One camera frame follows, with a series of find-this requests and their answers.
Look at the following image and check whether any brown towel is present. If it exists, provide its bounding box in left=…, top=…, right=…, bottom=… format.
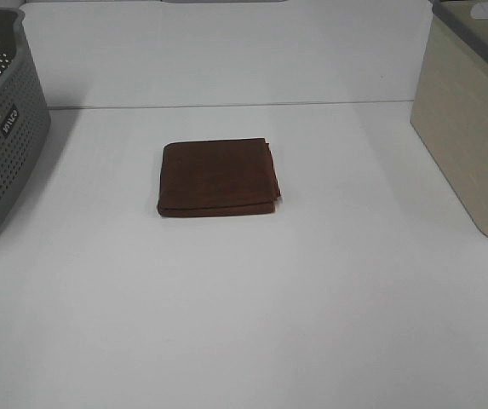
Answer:
left=157, top=138, right=281, bottom=218

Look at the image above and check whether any beige plastic storage bin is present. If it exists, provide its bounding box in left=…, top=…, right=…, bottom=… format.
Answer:
left=410, top=1, right=488, bottom=237

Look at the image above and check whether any grey perforated plastic basket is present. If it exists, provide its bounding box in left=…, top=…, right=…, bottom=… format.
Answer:
left=0, top=8, right=51, bottom=228

